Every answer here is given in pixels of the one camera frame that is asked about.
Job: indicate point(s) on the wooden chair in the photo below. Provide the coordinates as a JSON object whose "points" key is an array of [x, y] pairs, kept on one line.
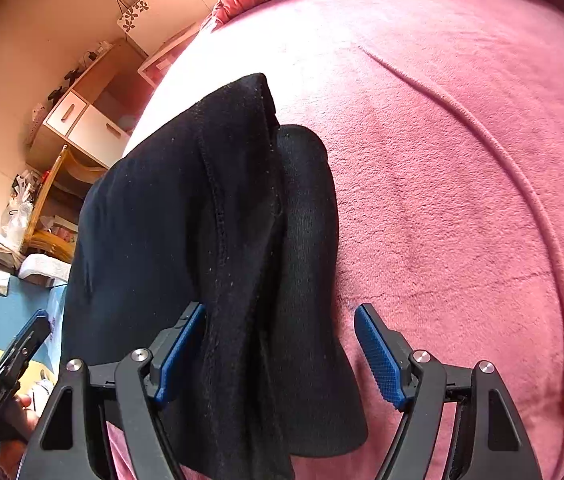
{"points": [[49, 185]]}

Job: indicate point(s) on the pink fleece blanket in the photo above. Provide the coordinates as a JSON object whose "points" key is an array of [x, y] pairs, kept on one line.
{"points": [[436, 160]]}

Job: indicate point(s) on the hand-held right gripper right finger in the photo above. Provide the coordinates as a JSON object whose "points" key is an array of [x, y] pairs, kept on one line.
{"points": [[379, 360]]}

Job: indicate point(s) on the person's left hand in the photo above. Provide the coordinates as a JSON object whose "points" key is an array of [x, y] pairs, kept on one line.
{"points": [[24, 405]]}

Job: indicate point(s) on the white flower-print box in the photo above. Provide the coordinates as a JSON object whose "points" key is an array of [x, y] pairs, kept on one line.
{"points": [[162, 15]]}

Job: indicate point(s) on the clear plastic bag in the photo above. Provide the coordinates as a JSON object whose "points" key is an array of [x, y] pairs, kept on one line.
{"points": [[19, 220]]}

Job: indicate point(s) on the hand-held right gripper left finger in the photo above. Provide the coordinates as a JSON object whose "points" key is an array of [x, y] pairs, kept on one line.
{"points": [[182, 355]]}

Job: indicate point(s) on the black pants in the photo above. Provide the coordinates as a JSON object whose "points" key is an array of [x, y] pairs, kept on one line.
{"points": [[162, 210]]}

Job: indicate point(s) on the wooden desk with white drawers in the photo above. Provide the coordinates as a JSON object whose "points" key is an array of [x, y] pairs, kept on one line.
{"points": [[74, 110]]}

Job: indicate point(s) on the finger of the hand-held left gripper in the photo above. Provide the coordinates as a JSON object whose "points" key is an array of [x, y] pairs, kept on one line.
{"points": [[24, 345]]}

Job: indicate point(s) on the white folded cloth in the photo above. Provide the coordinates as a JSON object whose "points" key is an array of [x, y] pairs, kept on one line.
{"points": [[44, 266]]}

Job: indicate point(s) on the blue mat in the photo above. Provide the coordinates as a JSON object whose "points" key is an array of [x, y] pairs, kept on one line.
{"points": [[2, 310]]}

